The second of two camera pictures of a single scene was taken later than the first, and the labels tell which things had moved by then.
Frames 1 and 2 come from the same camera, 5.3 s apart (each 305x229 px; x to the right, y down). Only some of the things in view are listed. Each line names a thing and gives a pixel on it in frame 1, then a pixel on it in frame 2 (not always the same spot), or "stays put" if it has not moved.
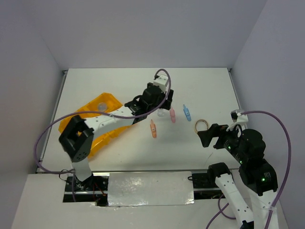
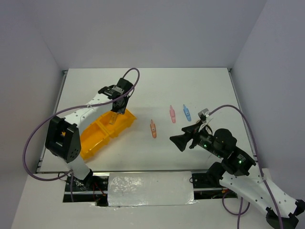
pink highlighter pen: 172,113 stays put
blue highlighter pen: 187,113 stays put
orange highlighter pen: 153,129 stays put
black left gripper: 167,105 → 122,109
